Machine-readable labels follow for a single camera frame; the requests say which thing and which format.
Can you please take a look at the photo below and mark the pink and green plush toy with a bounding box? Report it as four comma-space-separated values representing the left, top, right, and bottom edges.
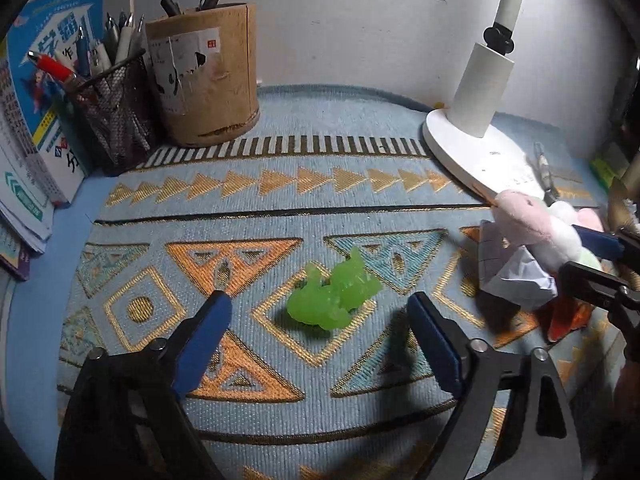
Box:
492, 189, 606, 273

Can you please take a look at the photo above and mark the black mesh pen holder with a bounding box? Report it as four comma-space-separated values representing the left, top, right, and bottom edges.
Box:
62, 50, 160, 177

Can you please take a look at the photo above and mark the crumpled white paper ball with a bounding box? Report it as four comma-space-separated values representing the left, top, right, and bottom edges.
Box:
479, 220, 559, 312

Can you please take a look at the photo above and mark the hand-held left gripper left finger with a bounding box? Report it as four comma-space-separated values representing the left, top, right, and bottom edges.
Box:
55, 290, 233, 480

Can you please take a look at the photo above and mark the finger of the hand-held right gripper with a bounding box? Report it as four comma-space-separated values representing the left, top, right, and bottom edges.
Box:
557, 260, 640, 361
572, 224, 640, 263

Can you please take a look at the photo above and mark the orange snack packet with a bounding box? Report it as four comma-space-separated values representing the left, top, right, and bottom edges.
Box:
546, 294, 594, 344

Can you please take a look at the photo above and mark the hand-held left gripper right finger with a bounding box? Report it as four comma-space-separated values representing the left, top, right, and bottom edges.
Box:
407, 291, 583, 480

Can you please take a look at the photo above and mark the blue cover book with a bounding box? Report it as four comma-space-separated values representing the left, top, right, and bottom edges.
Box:
5, 0, 107, 207

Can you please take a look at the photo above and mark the tan cylindrical pen holder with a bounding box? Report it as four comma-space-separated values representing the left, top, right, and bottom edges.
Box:
144, 2, 262, 149

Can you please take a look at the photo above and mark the blue patterned woven mat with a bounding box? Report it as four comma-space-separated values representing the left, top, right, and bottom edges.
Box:
55, 84, 640, 480

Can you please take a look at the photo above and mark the green translucent toy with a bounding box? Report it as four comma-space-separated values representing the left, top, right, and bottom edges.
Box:
286, 246, 384, 334

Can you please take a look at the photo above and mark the purple spine book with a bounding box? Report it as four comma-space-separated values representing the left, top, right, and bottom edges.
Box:
0, 225, 32, 282

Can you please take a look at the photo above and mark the white desk lamp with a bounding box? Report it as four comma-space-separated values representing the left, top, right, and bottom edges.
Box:
422, 0, 547, 202

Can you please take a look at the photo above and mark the amber ribbed glass bowl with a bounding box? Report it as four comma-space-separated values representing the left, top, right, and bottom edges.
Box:
606, 176, 640, 235

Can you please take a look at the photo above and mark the stack of books upright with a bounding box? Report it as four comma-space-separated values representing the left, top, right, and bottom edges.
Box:
0, 50, 57, 256

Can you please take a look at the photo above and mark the green packet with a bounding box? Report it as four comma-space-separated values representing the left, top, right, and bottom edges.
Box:
589, 155, 619, 189

